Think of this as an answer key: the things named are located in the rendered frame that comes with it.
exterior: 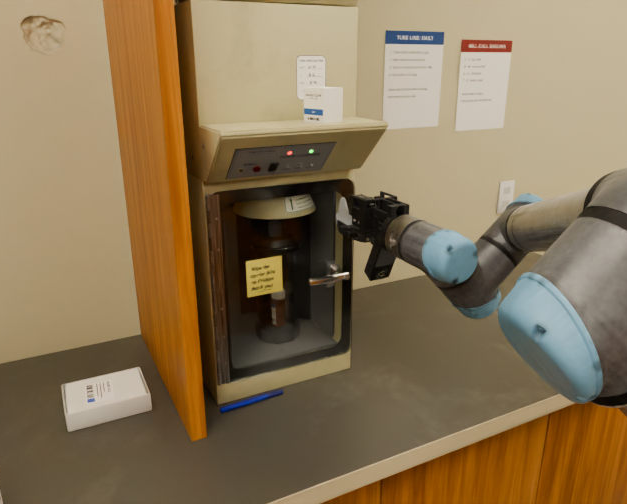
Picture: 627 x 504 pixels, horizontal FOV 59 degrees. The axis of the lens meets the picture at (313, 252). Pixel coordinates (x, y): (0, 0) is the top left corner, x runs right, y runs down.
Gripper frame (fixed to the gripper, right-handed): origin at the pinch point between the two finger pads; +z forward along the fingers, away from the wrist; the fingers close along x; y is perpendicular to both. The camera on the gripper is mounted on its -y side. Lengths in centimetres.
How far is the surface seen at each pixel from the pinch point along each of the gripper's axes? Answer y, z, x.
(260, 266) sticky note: -7.8, 1.4, 17.5
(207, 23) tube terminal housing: 36.2, 2.7, 24.9
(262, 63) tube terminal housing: 29.9, 2.7, 15.2
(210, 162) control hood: 14.1, -2.9, 27.5
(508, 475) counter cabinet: -57, -24, -30
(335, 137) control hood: 17.5, -7.5, 5.9
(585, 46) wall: 35, 46, -124
